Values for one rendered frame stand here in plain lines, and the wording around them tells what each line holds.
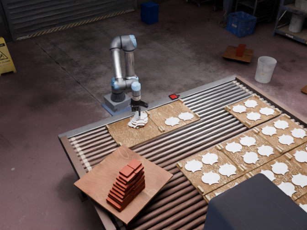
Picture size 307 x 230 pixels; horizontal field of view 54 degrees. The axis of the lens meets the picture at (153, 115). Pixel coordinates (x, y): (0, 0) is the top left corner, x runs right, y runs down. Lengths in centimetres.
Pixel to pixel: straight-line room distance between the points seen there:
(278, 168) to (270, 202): 215
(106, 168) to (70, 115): 233
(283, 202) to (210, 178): 193
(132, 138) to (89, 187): 67
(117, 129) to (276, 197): 236
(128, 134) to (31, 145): 182
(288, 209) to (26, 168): 363
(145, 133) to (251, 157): 91
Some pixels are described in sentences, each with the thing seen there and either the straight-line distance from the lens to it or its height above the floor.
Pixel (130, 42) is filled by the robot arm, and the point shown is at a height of 157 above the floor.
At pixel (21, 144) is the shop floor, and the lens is 425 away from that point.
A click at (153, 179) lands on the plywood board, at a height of 104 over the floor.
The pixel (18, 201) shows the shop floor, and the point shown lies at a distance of 363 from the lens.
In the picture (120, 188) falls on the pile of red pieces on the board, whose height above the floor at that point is 120.
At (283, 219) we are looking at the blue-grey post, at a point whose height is 240.
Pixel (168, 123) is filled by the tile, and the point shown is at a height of 95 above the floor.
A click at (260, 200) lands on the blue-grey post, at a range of 43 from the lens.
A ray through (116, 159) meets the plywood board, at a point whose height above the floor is 104.
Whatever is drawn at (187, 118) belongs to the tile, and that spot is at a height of 95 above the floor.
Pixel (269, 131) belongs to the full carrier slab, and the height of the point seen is 95.
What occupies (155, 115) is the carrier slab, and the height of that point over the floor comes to 94.
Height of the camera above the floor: 273
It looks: 39 degrees down
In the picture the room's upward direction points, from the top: 1 degrees clockwise
